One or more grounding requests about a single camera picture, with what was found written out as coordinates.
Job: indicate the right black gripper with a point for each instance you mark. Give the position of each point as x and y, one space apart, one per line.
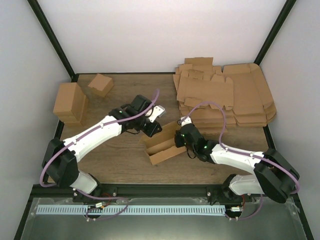
178 143

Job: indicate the right black frame post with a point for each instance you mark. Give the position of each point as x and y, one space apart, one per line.
276 27

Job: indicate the large flat cardboard blanks stack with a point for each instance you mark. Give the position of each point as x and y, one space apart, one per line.
253 103

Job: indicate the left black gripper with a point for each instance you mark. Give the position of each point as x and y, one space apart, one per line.
155 128

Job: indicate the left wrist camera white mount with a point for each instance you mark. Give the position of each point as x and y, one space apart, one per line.
156 112

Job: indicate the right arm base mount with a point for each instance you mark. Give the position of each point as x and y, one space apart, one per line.
223 195

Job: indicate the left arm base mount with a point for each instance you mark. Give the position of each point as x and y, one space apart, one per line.
103 193

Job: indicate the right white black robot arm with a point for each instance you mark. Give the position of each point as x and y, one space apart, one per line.
269 173

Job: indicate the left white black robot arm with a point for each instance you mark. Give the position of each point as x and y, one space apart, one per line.
60 163

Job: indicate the large folded cardboard box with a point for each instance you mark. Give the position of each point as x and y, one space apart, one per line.
71 104

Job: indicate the small folded cardboard box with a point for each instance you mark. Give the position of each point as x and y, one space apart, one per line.
101 85

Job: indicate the stack of flat cardboard blanks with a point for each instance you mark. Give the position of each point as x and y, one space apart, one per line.
201 88

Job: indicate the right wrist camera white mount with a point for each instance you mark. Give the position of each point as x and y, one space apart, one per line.
185 120

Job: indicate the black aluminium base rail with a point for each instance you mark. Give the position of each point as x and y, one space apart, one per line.
133 191

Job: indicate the left black frame post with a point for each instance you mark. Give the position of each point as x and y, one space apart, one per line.
42 19

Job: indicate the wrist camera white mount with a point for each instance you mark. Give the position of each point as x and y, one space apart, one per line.
156 112
185 120

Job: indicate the light blue slotted cable duct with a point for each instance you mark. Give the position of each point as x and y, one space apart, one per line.
133 210

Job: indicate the black frame post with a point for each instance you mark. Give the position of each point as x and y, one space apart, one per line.
276 27
42 19

